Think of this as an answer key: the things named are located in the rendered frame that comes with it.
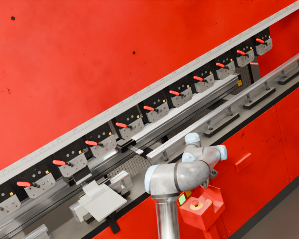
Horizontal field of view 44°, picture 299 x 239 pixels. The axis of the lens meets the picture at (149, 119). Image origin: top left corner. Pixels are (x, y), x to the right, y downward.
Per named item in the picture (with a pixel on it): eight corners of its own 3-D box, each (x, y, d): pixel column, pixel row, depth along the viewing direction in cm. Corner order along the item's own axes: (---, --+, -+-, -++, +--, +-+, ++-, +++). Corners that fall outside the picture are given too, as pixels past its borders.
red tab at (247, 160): (238, 172, 258) (236, 164, 255) (236, 171, 259) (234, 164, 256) (253, 161, 264) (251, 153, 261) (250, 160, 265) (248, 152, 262)
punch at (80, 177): (77, 185, 207) (70, 172, 203) (76, 184, 208) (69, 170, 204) (92, 176, 211) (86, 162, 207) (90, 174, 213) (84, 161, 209)
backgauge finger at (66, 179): (80, 196, 214) (77, 189, 212) (63, 180, 235) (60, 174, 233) (97, 184, 219) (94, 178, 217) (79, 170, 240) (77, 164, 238)
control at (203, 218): (206, 231, 204) (198, 206, 196) (184, 223, 215) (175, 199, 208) (225, 208, 215) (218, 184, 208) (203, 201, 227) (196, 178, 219)
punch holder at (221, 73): (220, 81, 247) (215, 58, 240) (211, 79, 254) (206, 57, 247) (236, 71, 254) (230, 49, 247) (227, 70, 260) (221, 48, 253)
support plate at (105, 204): (98, 222, 187) (98, 220, 187) (78, 202, 208) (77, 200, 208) (127, 201, 195) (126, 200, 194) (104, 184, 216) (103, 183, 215)
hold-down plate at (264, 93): (249, 109, 263) (248, 106, 262) (243, 108, 268) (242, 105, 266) (275, 90, 276) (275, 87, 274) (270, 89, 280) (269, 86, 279)
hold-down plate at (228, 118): (210, 138, 247) (208, 134, 245) (204, 136, 251) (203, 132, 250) (239, 116, 259) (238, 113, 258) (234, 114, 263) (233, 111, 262)
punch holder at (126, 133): (125, 141, 214) (115, 117, 207) (117, 138, 221) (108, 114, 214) (145, 128, 221) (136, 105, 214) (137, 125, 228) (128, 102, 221)
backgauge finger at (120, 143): (134, 160, 231) (131, 153, 229) (114, 149, 252) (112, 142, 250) (149, 150, 236) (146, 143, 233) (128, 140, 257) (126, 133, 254)
